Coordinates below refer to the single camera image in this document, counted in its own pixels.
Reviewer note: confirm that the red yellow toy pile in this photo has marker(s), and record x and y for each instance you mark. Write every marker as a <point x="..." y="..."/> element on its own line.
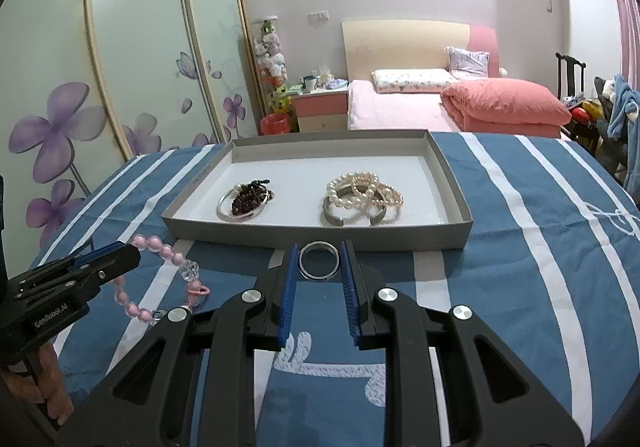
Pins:
<point x="585" y="109"/>

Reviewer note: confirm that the pink curtain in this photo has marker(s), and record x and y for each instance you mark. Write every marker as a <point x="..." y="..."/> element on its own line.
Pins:
<point x="627" y="27"/>

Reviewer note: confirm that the person's left hand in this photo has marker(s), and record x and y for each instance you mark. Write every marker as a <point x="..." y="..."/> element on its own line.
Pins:
<point x="52" y="377"/>

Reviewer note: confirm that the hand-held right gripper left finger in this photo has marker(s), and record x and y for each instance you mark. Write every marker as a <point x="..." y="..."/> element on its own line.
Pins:
<point x="285" y="297"/>

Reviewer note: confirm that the pink white nightstand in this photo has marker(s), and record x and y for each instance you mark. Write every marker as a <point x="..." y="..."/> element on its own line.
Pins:
<point x="320" y="109"/>

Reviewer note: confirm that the thin silver bangle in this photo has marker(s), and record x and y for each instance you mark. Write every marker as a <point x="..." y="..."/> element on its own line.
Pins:
<point x="235" y="218"/>

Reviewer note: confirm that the pink bed sheet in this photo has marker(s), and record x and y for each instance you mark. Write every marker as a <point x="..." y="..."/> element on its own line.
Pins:
<point x="390" y="109"/>

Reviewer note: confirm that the purple floral pillow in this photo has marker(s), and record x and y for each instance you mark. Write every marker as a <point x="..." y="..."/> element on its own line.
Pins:
<point x="467" y="62"/>

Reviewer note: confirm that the tissue box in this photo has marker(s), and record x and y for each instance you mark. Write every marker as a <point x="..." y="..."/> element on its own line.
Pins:
<point x="336" y="85"/>

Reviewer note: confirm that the cream pink bed headboard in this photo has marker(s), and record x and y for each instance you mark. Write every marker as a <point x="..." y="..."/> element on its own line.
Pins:
<point x="400" y="42"/>

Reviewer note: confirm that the blue plush robe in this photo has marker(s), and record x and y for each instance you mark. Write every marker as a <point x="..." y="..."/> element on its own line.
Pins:
<point x="622" y="107"/>

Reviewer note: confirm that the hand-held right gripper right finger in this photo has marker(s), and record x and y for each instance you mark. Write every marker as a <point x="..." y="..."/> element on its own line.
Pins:
<point x="350" y="307"/>

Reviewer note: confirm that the white mug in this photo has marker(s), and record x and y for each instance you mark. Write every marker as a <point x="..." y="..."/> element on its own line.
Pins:
<point x="310" y="84"/>

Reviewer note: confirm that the floral sliding door wardrobe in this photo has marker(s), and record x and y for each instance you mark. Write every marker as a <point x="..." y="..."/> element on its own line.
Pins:
<point x="140" y="27"/>

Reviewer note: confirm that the white wall socket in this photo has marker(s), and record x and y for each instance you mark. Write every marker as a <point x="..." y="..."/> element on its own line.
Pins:
<point x="318" y="15"/>

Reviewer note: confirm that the coral folded duvet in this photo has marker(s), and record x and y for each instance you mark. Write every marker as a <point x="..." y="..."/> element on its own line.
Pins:
<point x="500" y="102"/>

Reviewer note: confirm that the red waste bin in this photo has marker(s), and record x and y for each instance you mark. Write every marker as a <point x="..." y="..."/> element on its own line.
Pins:
<point x="274" y="124"/>

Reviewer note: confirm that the blue white striped bedsheet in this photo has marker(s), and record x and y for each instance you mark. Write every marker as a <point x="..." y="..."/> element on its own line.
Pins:
<point x="500" y="237"/>

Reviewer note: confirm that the wide silver cuff bangle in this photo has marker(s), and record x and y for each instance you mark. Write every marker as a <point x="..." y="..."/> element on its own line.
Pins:
<point x="330" y="220"/>

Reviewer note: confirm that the grey cardboard box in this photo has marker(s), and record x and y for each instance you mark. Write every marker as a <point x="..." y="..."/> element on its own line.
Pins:
<point x="320" y="237"/>

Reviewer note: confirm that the dark wooden chair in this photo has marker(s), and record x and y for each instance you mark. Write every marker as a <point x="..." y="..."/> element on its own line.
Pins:
<point x="562" y="72"/>

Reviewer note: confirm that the white patterned pillow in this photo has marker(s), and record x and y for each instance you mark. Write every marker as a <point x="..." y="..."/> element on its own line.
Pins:
<point x="410" y="79"/>

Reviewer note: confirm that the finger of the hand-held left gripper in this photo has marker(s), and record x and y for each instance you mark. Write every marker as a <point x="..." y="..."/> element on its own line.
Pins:
<point x="97" y="254"/>
<point x="120" y="262"/>

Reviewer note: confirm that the plush toy stack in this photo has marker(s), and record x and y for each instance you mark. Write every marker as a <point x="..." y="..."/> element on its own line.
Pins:
<point x="270" y="47"/>

